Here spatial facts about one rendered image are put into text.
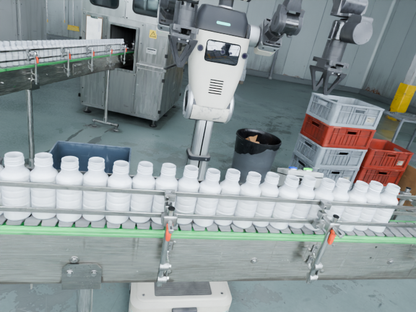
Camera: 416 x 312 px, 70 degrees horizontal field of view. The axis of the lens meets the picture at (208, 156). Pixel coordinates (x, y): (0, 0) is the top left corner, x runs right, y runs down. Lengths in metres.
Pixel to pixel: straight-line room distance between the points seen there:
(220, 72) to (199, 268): 0.79
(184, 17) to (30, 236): 0.65
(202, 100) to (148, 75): 3.13
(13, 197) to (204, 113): 0.82
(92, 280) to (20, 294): 1.17
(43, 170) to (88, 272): 0.30
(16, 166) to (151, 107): 3.78
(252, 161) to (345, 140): 0.98
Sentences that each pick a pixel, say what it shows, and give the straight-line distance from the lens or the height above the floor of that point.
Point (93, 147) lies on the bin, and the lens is 1.41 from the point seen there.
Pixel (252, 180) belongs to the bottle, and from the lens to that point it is 0.82.
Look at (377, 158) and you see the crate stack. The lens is 3.75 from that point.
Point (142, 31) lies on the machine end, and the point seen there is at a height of 1.30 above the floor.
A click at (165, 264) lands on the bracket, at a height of 0.94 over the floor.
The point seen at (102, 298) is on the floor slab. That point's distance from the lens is 1.98.
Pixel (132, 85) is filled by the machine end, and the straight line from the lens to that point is 4.52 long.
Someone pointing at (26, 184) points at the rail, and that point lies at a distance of 0.79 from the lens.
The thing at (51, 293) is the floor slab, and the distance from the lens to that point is 2.04.
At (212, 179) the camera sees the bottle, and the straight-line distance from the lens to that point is 0.78.
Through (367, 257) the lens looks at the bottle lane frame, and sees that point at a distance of 1.16.
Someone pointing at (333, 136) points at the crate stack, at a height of 0.78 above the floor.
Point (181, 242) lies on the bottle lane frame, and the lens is 0.84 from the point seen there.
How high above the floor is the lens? 1.51
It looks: 23 degrees down
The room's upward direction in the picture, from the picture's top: 12 degrees clockwise
